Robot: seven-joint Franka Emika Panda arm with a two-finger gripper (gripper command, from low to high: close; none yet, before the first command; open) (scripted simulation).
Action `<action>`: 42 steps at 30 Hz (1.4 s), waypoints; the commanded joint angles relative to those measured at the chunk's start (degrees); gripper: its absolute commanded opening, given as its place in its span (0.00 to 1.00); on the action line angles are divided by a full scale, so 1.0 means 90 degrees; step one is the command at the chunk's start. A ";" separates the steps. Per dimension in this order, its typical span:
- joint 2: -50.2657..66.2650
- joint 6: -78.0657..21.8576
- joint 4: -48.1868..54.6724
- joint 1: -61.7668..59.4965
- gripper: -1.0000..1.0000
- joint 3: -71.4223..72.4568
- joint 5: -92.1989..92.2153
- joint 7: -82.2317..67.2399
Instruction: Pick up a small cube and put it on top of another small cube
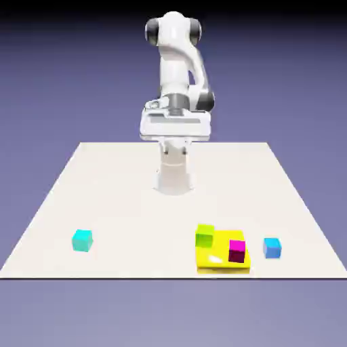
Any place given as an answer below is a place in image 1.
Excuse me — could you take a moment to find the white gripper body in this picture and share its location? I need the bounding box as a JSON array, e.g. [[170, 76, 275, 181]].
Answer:
[[139, 107, 212, 142]]

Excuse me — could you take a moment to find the small green cube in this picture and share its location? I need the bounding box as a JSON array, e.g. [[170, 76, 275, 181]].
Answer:
[[195, 224, 216, 249]]

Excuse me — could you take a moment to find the small magenta cube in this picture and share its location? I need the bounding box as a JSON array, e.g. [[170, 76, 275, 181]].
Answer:
[[228, 239, 247, 264]]

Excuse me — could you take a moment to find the small cyan cube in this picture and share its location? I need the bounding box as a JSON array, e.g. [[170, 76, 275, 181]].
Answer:
[[71, 228, 94, 253]]

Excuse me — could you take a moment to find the small blue cube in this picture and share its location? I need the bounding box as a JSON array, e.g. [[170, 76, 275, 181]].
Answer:
[[262, 237, 283, 260]]

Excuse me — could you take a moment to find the large yellow box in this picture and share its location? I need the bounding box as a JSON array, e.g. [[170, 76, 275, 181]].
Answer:
[[195, 229, 251, 274]]

